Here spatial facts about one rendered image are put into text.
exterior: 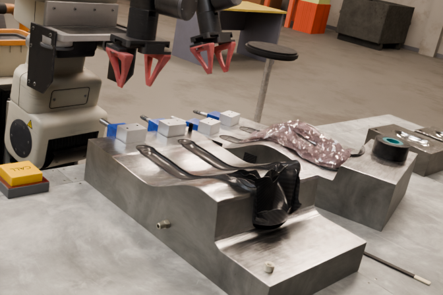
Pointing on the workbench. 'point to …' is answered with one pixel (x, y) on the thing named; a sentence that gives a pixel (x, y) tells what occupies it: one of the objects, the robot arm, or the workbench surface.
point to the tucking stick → (397, 268)
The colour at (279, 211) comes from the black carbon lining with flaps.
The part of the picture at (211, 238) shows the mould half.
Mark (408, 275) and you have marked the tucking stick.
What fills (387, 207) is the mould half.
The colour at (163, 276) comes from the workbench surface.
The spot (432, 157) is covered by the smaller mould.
